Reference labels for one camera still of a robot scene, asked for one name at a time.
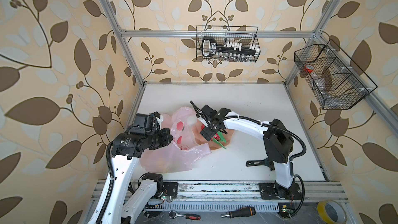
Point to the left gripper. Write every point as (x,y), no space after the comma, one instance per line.
(167,139)

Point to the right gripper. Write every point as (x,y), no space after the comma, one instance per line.
(209,134)

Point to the pink dragon fruit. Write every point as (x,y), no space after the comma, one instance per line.
(218,141)

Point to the pink plastic bag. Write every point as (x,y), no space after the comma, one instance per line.
(181,154)

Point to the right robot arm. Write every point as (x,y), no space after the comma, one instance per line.
(281,145)

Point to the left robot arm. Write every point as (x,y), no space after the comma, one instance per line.
(122,156)

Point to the pink wavy plate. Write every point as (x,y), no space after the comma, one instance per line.
(198,127)

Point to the black adjustable wrench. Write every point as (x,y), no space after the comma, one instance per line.
(265,162)

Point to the black socket set holder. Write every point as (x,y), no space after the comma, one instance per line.
(210,47)

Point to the black orange screwdriver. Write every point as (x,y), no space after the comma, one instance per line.
(248,211)

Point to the yellow tape roll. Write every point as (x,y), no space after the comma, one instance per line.
(331,212)

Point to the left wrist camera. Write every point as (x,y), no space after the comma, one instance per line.
(146,125)

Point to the ratchet wrench red handle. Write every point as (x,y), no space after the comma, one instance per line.
(174,214)

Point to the black wire basket back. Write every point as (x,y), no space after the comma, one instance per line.
(243,34)

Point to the black wire basket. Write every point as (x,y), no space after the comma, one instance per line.
(243,34)
(338,81)

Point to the black wire basket right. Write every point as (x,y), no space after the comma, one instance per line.
(338,81)

